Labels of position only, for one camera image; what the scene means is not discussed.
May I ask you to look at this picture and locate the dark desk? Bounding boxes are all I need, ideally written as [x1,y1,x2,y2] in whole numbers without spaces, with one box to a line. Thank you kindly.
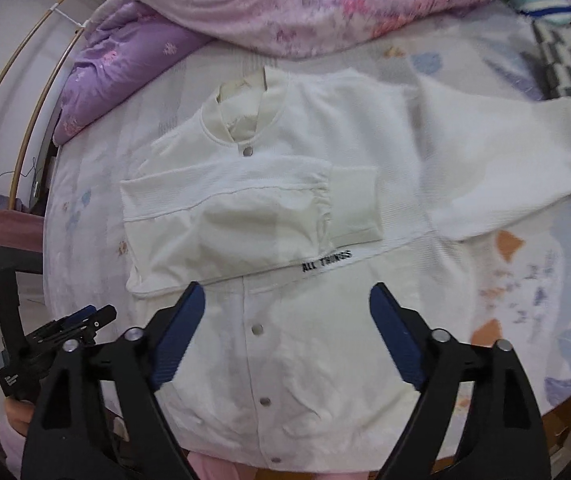
[0,182,46,273]

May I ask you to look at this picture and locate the person's left hand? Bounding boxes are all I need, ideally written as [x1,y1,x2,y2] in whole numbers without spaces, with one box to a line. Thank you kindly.
[6,399,35,436]

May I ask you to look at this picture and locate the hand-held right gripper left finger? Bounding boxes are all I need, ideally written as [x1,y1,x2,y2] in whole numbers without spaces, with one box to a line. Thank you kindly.
[20,281,206,480]

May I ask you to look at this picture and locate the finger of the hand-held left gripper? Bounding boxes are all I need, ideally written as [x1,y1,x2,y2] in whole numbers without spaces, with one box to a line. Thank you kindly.
[66,304,117,333]
[28,317,97,356]

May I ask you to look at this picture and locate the white snap-button jacket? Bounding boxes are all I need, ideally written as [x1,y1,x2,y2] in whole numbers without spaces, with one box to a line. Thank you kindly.
[120,66,571,473]

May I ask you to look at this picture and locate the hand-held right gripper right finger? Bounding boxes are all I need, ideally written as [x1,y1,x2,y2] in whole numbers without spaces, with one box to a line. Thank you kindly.
[369,282,551,480]

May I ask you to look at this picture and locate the printed bed sheet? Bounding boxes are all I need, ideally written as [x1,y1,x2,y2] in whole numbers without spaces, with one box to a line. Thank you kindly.
[43,7,571,461]

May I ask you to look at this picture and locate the purple floral duvet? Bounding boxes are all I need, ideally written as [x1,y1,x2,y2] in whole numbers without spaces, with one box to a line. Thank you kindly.
[53,0,509,146]

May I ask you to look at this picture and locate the black white checkered cloth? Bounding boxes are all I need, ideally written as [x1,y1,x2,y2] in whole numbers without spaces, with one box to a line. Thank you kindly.
[533,20,571,108]

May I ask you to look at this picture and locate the curved wooden pole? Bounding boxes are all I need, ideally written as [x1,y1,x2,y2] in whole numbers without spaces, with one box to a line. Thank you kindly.
[0,0,69,163]
[8,27,87,211]

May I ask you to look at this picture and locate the person's pink pants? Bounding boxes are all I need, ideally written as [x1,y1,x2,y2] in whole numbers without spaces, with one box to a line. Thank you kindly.
[186,452,371,480]

